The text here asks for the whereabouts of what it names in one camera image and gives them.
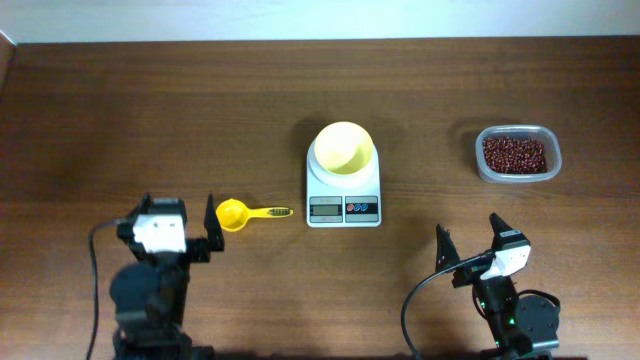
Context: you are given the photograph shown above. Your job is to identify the yellow plastic measuring scoop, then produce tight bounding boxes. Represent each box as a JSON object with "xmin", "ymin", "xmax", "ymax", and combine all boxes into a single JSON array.
[{"xmin": 216, "ymin": 198, "xmax": 294, "ymax": 232}]

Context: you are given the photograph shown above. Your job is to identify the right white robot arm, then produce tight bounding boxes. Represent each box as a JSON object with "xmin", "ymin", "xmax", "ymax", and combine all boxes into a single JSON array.
[{"xmin": 436, "ymin": 213, "xmax": 561, "ymax": 359}]

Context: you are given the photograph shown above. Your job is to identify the red adzuki beans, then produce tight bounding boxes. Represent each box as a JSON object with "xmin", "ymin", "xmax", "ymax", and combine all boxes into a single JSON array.
[{"xmin": 482, "ymin": 136, "xmax": 548, "ymax": 175}]

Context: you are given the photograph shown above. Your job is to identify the clear plastic food container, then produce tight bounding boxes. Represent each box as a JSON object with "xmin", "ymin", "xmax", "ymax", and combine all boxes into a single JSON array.
[{"xmin": 475, "ymin": 125, "xmax": 562, "ymax": 184}]

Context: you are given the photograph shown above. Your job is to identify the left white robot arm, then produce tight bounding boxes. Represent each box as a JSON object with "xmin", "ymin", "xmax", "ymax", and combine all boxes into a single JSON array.
[{"xmin": 109, "ymin": 195, "xmax": 225, "ymax": 360}]

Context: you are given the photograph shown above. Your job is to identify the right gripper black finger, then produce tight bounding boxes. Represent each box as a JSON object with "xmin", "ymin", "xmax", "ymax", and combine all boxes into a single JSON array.
[
  {"xmin": 489, "ymin": 213, "xmax": 525, "ymax": 251},
  {"xmin": 435, "ymin": 224, "xmax": 461, "ymax": 272}
]

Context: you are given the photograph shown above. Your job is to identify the pale yellow plastic bowl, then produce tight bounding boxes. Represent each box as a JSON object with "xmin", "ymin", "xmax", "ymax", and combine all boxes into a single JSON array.
[{"xmin": 313, "ymin": 122, "xmax": 374, "ymax": 175}]

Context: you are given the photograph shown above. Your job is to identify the white digital kitchen scale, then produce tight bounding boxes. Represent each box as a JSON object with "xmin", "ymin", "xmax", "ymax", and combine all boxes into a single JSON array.
[{"xmin": 305, "ymin": 141, "xmax": 382, "ymax": 228}]

